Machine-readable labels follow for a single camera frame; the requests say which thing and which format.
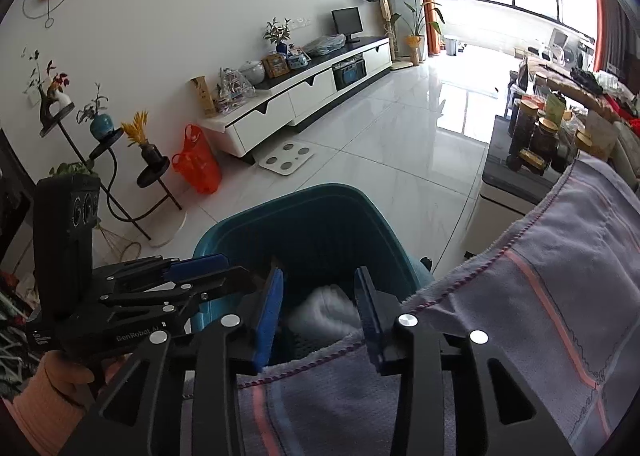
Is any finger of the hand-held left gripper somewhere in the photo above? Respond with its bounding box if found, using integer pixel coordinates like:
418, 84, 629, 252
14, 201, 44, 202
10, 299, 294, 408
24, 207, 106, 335
92, 253, 232, 294
100, 265, 273, 323

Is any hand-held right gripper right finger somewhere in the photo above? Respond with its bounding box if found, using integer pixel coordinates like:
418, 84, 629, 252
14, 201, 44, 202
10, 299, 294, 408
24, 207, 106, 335
352, 266, 576, 456

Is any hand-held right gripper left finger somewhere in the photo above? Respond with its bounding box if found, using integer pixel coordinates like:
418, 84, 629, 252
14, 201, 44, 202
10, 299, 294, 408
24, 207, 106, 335
57, 266, 286, 456

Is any teal plastic bin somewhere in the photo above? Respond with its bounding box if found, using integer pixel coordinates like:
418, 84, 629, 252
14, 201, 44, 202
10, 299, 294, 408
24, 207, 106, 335
192, 183, 436, 372

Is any person's left hand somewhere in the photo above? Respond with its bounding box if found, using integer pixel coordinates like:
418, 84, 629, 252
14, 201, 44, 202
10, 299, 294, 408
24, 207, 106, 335
30, 352, 128, 407

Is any crumpled white tissue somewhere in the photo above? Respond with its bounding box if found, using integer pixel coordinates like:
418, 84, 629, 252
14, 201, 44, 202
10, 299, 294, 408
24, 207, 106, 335
287, 285, 363, 343

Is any green leafy potted plant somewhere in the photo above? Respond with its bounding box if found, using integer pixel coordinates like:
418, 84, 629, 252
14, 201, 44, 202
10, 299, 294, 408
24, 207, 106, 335
49, 162, 101, 182

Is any orange plastic bag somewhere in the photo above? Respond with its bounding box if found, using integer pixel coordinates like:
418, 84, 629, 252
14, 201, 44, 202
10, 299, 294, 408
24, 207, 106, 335
171, 124, 222, 195

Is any black tiered plant stand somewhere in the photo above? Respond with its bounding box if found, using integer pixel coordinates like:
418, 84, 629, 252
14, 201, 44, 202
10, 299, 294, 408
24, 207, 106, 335
39, 103, 183, 242

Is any teal vase with plant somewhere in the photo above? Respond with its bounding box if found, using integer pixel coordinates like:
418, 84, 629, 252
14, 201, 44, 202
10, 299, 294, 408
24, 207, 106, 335
77, 83, 118, 141

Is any dark vase with yellow stalks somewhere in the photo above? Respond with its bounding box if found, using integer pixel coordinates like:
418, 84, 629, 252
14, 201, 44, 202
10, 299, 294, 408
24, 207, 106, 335
121, 110, 166, 167

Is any white vase with red flowers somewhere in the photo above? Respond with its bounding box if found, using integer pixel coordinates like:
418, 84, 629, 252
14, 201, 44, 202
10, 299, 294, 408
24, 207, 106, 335
22, 48, 76, 117

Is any white bathroom scale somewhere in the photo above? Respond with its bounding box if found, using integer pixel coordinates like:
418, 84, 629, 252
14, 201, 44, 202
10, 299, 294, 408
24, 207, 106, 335
258, 138, 317, 177

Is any purple striped tablecloth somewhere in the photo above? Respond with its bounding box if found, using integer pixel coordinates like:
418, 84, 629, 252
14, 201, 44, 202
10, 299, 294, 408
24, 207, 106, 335
182, 156, 640, 456

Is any tall gold box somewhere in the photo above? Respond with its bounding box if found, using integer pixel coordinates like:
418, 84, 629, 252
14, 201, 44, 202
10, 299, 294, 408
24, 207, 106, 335
190, 76, 217, 118

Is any glass sailing ship ornament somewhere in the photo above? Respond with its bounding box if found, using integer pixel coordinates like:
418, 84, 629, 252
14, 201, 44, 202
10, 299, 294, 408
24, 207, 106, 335
216, 67, 256, 113

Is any white ceramic jar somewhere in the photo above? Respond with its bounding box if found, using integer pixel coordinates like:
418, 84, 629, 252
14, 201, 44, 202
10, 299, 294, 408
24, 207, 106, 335
239, 60, 266, 85

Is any white tv cabinet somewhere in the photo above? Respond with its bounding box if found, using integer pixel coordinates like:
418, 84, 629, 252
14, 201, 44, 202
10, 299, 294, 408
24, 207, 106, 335
197, 36, 393, 164

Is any glass top coffee table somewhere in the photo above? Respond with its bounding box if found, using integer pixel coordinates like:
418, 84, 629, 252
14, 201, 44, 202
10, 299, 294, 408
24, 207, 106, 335
472, 113, 581, 232

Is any bonsai in blue vase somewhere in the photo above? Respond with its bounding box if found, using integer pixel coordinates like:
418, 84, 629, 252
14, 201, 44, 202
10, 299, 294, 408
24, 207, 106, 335
263, 17, 293, 56

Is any plastic wrapped bundle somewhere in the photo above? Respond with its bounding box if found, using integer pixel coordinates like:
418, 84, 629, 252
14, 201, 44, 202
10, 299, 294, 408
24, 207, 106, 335
304, 33, 347, 57

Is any cluster of dark glass jars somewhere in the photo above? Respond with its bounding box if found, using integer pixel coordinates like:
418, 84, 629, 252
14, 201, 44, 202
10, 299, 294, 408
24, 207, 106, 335
507, 96, 593, 177

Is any tall plant in yellow pot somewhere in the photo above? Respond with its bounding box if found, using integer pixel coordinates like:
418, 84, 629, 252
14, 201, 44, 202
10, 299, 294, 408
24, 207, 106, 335
390, 0, 446, 68

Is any green packet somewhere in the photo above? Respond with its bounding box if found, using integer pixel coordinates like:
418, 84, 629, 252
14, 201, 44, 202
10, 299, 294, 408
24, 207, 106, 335
545, 93, 566, 122

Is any black monitor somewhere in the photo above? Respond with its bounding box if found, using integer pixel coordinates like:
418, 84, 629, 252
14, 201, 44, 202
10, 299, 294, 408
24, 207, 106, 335
331, 7, 364, 43

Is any beige paper bag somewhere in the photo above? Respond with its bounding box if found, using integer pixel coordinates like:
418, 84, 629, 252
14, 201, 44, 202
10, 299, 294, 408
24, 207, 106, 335
582, 111, 621, 159

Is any brown blanket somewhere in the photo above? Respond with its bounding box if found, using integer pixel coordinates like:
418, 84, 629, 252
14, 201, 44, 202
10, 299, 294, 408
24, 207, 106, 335
525, 56, 611, 107

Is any olive green sofa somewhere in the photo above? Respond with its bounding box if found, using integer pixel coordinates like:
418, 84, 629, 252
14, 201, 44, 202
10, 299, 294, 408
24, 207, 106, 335
612, 121, 640, 182

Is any black clothing pile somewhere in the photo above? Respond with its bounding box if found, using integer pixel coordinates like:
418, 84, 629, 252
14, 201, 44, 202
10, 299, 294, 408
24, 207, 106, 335
570, 67, 601, 87

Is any red cloth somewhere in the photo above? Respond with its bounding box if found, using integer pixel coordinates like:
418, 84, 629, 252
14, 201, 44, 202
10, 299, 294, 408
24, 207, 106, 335
607, 96, 640, 126

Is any white chair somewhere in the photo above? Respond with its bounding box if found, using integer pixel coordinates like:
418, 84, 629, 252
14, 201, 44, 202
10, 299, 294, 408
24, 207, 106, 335
550, 31, 571, 62

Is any grey and orange curtain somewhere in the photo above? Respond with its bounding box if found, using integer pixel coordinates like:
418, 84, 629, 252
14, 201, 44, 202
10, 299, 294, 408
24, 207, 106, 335
592, 0, 640, 87

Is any wooden picture frame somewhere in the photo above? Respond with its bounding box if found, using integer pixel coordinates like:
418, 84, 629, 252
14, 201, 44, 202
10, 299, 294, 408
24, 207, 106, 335
261, 53, 291, 78

